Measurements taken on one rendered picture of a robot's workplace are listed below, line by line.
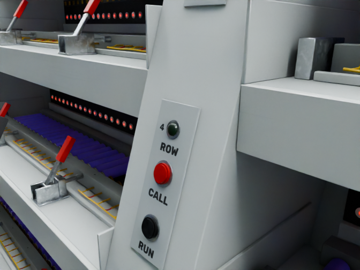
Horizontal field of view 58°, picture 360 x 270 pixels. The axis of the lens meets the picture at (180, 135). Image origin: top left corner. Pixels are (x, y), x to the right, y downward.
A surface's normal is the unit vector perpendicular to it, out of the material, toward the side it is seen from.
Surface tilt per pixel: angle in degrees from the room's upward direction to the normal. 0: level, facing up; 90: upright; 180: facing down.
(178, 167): 90
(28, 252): 17
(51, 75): 107
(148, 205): 90
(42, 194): 90
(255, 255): 90
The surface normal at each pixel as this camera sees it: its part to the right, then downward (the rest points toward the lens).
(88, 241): 0.01, -0.95
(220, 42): -0.69, -0.08
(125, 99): -0.73, 0.20
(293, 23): 0.69, 0.24
